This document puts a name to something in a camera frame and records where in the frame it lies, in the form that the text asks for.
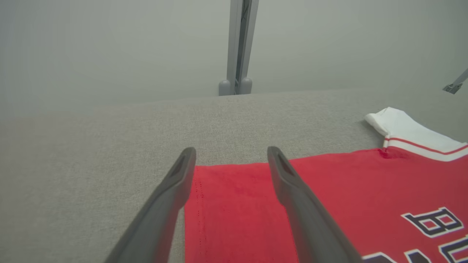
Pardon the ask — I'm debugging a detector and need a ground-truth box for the grey metal stand leg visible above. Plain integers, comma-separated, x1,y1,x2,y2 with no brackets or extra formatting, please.
442,69,468,95

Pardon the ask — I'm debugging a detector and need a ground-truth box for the red white jersey shirt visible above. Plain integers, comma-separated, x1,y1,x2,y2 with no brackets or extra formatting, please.
184,107,468,263

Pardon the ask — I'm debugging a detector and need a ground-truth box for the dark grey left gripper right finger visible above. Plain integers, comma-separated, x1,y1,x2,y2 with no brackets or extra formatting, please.
267,146,364,263

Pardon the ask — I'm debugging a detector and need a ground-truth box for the aluminium frame post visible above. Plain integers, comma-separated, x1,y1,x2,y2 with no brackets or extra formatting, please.
219,0,259,96

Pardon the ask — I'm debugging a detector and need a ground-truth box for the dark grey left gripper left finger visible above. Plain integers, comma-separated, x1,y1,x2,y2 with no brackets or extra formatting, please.
105,147,197,263

